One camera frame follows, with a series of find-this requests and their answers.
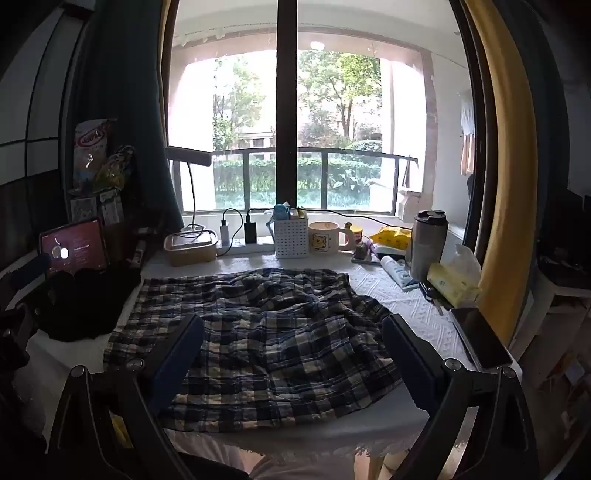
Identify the yellow packet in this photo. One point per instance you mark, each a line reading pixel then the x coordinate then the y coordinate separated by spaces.
pixel 392 237

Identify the beige hanging garment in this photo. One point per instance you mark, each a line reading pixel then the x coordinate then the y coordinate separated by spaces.
pixel 466 154

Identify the teal curtain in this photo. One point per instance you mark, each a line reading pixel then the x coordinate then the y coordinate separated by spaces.
pixel 124 115

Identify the white desk lamp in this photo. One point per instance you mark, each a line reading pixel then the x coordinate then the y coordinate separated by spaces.
pixel 191 184

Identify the white printed card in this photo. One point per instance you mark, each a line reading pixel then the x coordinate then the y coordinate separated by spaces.
pixel 110 207
pixel 83 207

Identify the dark slim packet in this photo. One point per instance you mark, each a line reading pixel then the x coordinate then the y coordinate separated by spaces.
pixel 138 254

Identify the white tube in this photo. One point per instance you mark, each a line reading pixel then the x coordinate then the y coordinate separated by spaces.
pixel 399 272

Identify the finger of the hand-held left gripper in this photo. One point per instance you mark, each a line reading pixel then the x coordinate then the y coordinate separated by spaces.
pixel 30 270

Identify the black smartphone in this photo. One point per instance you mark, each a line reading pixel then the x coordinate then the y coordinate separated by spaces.
pixel 480 337

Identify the yellow curtain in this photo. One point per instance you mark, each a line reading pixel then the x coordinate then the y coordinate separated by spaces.
pixel 508 161

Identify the white perforated basket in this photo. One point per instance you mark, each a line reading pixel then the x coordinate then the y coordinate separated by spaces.
pixel 292 237

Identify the white textured tablecloth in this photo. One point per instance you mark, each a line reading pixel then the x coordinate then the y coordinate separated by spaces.
pixel 415 318

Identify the white power strip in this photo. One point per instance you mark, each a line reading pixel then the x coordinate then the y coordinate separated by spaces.
pixel 240 248

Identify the yellow green snack bag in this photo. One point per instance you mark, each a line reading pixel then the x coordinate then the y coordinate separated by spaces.
pixel 115 168

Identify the white hanging shirt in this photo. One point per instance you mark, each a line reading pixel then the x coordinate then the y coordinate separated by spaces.
pixel 466 115

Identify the tablet with dark red screen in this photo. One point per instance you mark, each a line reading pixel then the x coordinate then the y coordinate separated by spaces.
pixel 76 247

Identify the black cloth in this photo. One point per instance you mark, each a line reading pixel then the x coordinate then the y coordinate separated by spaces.
pixel 78 300

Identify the red and white snack bag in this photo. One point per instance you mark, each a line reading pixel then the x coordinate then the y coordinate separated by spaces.
pixel 92 152

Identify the tan food container clear lid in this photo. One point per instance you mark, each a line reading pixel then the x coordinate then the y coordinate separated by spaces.
pixel 189 247

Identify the person's light trousers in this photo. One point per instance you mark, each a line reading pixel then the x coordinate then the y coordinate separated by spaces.
pixel 277 466

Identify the blue plaid pants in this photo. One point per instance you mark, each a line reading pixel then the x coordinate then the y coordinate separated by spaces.
pixel 277 332

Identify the small green figurine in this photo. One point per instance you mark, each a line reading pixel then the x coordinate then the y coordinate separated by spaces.
pixel 362 251

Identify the yellow tissue pack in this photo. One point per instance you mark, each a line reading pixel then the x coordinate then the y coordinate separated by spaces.
pixel 455 281

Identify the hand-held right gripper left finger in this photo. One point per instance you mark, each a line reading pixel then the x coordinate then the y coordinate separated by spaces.
pixel 178 364

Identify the black charger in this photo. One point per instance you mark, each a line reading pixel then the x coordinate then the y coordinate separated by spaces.
pixel 250 230

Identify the balcony railing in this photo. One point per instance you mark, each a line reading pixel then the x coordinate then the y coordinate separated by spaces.
pixel 323 157

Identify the cream mug with bear print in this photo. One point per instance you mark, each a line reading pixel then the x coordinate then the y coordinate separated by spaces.
pixel 325 237

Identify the dark window post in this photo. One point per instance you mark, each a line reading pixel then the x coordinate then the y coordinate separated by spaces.
pixel 286 115

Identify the steel tumbler with black lid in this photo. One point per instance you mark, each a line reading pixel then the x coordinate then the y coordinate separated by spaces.
pixel 429 249

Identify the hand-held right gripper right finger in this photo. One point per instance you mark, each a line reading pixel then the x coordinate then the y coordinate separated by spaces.
pixel 406 360

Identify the white shelf unit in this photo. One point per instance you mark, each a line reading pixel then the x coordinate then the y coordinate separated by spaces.
pixel 554 323

